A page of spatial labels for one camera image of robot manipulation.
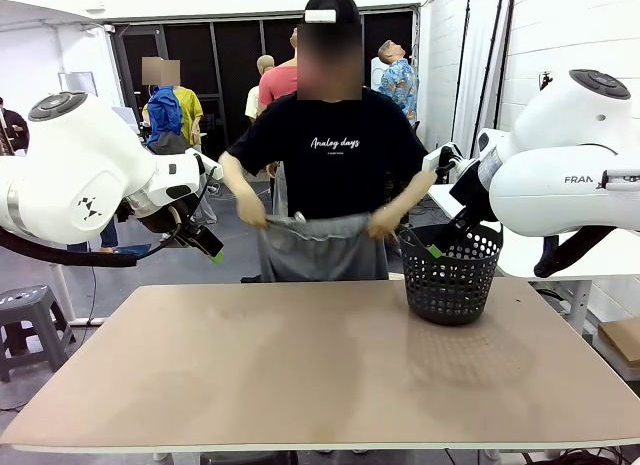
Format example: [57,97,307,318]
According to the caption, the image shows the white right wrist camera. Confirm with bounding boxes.
[422,143,465,175]

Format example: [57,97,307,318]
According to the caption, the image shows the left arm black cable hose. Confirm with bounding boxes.
[0,165,221,269]

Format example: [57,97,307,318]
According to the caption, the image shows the grey framed wall board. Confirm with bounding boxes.
[58,71,97,99]

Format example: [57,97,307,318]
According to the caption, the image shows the white side table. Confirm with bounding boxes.
[427,182,640,336]

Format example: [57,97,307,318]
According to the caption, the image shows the person's left forearm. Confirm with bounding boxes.
[383,171,437,222]

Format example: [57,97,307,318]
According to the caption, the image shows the black perforated plastic basket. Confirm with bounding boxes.
[398,222,504,326]

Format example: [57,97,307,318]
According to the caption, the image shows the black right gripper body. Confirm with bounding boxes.
[448,168,496,224]

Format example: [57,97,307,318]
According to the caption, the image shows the brown cardboard box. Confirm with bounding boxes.
[597,317,640,370]

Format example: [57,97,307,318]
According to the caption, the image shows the black cap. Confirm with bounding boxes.
[303,0,362,26]

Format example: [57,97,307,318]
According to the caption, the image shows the mannequin in blue jacket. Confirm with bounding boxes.
[142,57,194,156]

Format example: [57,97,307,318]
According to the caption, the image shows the mannequin in yellow shirt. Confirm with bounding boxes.
[172,59,206,154]

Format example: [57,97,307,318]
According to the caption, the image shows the person's left hand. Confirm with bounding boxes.
[367,207,402,242]

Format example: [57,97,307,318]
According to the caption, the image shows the mannequin in floral blue shirt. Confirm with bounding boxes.
[377,39,420,127]

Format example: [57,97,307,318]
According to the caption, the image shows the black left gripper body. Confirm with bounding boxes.
[178,221,212,247]

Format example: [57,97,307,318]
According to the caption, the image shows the person's right hand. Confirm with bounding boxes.
[236,191,270,231]

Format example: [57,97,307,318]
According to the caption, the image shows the person in black T-shirt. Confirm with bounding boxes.
[227,22,430,222]

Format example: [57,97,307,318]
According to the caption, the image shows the mannequin in red top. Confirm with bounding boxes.
[257,27,301,116]

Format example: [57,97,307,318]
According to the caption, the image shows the seated person in dark clothes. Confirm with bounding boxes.
[0,97,30,155]

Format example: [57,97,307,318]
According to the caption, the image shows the bald mannequin in white shirt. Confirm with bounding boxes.
[244,54,277,122]

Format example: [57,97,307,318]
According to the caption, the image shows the grey plastic stool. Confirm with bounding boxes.
[0,284,78,384]

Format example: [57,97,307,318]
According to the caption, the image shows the black floor cables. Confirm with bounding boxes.
[519,445,629,465]

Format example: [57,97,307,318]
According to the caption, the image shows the grey training pants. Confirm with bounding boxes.
[256,211,391,283]

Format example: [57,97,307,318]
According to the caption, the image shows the black backdrop pole stand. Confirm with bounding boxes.
[450,0,517,147]

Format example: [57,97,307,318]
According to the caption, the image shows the person's right forearm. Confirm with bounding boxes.
[218,151,262,211]

